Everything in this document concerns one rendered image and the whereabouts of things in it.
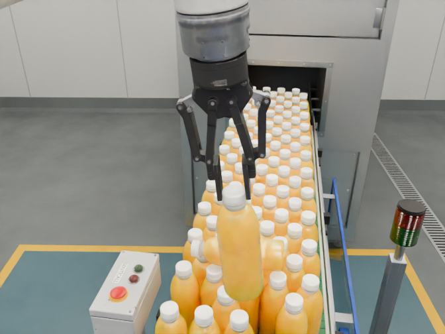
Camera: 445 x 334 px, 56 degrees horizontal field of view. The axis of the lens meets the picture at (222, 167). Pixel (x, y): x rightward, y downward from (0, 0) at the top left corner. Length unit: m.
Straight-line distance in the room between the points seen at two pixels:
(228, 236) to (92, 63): 4.47
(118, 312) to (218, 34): 0.66
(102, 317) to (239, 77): 0.65
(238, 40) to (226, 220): 0.29
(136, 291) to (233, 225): 0.41
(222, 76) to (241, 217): 0.24
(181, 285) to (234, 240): 0.38
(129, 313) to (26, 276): 1.94
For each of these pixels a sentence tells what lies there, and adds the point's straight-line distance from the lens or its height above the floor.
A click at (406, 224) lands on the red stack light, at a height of 1.22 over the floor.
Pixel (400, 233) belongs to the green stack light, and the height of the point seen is 1.19.
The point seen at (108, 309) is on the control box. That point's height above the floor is 1.10.
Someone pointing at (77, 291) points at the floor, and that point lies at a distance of 2.67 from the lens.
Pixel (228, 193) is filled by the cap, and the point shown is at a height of 1.45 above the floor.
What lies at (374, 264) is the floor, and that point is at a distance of 2.86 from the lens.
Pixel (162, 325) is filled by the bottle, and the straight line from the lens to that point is 0.96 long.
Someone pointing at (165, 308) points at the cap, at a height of 1.12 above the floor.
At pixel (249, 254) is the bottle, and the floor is 1.35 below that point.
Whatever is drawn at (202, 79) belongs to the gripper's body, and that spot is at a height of 1.65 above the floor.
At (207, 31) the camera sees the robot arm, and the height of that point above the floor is 1.71.
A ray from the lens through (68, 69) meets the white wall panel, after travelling 5.17.
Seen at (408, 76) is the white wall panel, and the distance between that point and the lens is 5.24.
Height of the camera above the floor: 1.81
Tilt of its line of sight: 29 degrees down
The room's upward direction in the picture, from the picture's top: straight up
